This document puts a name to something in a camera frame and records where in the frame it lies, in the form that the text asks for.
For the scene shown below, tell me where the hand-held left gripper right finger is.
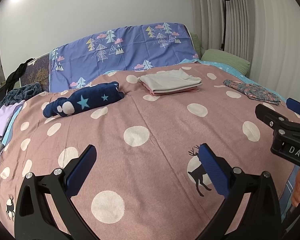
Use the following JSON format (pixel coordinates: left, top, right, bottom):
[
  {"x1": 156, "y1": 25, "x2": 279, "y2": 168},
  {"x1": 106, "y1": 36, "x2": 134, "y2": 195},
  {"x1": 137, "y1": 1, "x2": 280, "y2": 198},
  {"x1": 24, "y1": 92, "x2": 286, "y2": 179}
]
[{"x1": 187, "y1": 143, "x2": 283, "y2": 240}]

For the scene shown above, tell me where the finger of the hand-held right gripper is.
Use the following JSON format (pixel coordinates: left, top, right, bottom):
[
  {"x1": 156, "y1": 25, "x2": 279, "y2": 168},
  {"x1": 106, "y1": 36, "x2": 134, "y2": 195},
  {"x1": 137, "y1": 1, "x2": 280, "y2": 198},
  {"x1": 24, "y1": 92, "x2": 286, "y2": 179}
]
[
  {"x1": 255, "y1": 104, "x2": 300, "y2": 142},
  {"x1": 286, "y1": 97, "x2": 300, "y2": 125}
]

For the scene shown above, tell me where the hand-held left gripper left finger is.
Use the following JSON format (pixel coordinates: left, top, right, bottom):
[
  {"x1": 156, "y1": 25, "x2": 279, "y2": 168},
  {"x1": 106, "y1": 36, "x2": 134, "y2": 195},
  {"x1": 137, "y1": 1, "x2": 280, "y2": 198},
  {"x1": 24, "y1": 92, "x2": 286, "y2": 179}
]
[{"x1": 14, "y1": 144, "x2": 108, "y2": 240}]

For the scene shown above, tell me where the white t-shirt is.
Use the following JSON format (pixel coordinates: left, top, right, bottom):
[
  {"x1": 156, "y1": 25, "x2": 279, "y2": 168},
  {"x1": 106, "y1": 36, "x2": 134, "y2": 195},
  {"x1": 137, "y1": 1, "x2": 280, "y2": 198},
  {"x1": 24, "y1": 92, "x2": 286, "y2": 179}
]
[{"x1": 139, "y1": 69, "x2": 203, "y2": 93}]

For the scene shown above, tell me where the person's right hand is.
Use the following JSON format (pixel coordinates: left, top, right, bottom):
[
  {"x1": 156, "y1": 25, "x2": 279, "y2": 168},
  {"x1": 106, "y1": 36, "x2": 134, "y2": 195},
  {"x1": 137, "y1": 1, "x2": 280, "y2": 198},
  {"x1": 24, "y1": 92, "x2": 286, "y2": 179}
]
[{"x1": 291, "y1": 166, "x2": 300, "y2": 208}]

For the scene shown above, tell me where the floral patterned cloth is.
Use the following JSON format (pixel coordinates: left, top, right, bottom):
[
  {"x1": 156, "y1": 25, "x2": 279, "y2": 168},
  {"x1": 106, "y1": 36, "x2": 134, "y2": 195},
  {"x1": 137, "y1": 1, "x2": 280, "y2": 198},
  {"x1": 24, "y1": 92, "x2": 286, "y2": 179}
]
[{"x1": 223, "y1": 79, "x2": 280, "y2": 105}]

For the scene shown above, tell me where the green pillow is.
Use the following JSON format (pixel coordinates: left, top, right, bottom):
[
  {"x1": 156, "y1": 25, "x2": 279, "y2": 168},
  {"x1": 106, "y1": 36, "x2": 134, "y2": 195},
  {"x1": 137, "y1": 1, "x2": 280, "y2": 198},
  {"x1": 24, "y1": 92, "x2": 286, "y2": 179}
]
[
  {"x1": 190, "y1": 32, "x2": 204, "y2": 58},
  {"x1": 201, "y1": 49, "x2": 250, "y2": 75}
]

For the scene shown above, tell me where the navy star print blanket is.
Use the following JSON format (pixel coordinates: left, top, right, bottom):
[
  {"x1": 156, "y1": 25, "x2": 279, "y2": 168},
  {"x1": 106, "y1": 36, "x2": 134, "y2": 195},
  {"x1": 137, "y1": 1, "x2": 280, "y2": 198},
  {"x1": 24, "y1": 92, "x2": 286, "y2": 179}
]
[{"x1": 42, "y1": 81, "x2": 125, "y2": 118}]

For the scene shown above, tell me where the pink polka dot blanket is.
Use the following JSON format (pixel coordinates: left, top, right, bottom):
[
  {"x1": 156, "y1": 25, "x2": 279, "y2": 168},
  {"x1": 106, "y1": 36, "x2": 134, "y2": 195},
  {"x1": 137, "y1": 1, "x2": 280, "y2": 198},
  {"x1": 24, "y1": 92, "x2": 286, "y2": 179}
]
[{"x1": 0, "y1": 62, "x2": 300, "y2": 240}]

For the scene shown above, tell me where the white pleated curtain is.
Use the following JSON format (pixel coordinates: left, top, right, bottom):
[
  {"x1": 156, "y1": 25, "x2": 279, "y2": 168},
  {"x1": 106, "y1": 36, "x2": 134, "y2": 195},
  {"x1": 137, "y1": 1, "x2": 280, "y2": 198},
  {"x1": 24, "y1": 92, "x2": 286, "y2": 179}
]
[{"x1": 190, "y1": 0, "x2": 300, "y2": 100}]

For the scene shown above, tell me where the pink folded garment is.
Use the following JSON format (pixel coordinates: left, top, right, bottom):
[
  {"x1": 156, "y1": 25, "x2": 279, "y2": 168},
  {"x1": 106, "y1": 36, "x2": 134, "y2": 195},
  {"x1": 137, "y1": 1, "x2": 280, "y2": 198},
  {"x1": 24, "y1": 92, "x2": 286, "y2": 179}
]
[{"x1": 146, "y1": 86, "x2": 199, "y2": 96}]

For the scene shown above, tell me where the lavender cloth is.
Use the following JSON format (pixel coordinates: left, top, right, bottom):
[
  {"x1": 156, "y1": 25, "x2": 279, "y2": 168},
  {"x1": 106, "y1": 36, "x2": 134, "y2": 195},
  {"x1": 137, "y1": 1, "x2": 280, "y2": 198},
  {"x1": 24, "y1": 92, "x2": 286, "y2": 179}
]
[{"x1": 0, "y1": 100, "x2": 25, "y2": 137}]

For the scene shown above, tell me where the teal grey fleece blanket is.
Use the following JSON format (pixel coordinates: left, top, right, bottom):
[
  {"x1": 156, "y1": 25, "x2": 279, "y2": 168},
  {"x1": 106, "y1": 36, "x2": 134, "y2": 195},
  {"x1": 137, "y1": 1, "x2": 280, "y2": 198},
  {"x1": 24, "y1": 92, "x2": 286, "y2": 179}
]
[{"x1": 0, "y1": 82, "x2": 43, "y2": 110}]

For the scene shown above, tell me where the dark tree print pillow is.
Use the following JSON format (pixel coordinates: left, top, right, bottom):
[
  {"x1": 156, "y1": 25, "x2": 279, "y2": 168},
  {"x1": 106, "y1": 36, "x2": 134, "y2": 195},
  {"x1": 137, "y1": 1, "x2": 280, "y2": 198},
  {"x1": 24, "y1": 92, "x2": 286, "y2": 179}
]
[{"x1": 20, "y1": 52, "x2": 52, "y2": 93}]

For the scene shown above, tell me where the black garment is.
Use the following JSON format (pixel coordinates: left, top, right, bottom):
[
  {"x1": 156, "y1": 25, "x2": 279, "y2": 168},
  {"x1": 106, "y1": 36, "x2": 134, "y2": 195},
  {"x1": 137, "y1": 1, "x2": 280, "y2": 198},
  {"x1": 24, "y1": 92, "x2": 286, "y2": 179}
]
[{"x1": 5, "y1": 58, "x2": 35, "y2": 93}]

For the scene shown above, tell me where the blue tree print pillow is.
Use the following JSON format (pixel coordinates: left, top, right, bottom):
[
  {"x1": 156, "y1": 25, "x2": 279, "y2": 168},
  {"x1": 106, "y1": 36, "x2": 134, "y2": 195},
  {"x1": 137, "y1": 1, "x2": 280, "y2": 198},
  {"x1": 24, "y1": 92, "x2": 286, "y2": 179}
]
[{"x1": 49, "y1": 22, "x2": 199, "y2": 90}]

